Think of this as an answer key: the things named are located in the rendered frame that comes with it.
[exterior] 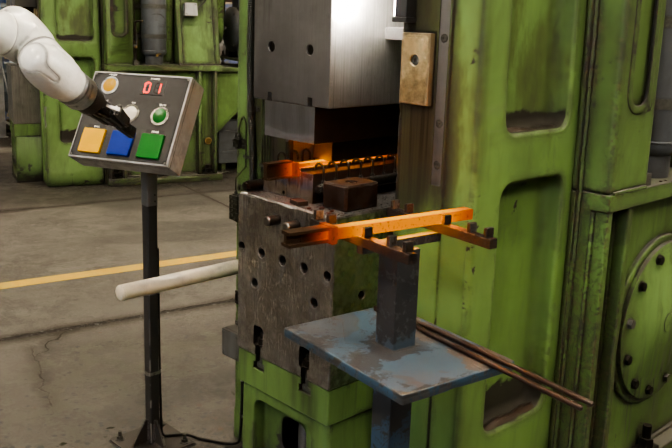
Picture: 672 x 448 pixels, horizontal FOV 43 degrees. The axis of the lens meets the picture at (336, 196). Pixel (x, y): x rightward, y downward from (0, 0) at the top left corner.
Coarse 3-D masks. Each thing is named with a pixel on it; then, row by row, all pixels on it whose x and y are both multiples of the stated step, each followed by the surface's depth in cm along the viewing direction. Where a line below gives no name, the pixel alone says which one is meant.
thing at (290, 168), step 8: (280, 160) 218; (288, 160) 218; (312, 160) 225; (320, 160) 226; (264, 168) 213; (272, 168) 214; (280, 168) 216; (288, 168) 218; (296, 168) 217; (264, 176) 214; (272, 176) 214; (280, 176) 216; (288, 176) 217
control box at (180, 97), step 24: (96, 72) 255; (120, 96) 249; (144, 96) 246; (168, 96) 244; (192, 96) 245; (96, 120) 249; (144, 120) 244; (168, 120) 241; (192, 120) 246; (72, 144) 249; (168, 144) 238; (120, 168) 248; (144, 168) 243; (168, 168) 237
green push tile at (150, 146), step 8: (144, 136) 241; (152, 136) 240; (160, 136) 239; (144, 144) 240; (152, 144) 239; (160, 144) 238; (136, 152) 240; (144, 152) 239; (152, 152) 238; (160, 152) 238
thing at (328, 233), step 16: (464, 208) 181; (320, 224) 162; (336, 224) 164; (352, 224) 164; (368, 224) 165; (384, 224) 167; (400, 224) 170; (416, 224) 172; (432, 224) 175; (288, 240) 156; (304, 240) 158; (320, 240) 159; (336, 240) 160
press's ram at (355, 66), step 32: (256, 0) 222; (288, 0) 213; (320, 0) 205; (352, 0) 206; (384, 0) 214; (256, 32) 224; (288, 32) 215; (320, 32) 206; (352, 32) 208; (384, 32) 216; (256, 64) 226; (288, 64) 216; (320, 64) 207; (352, 64) 210; (384, 64) 218; (256, 96) 227; (288, 96) 218; (320, 96) 209; (352, 96) 212; (384, 96) 220
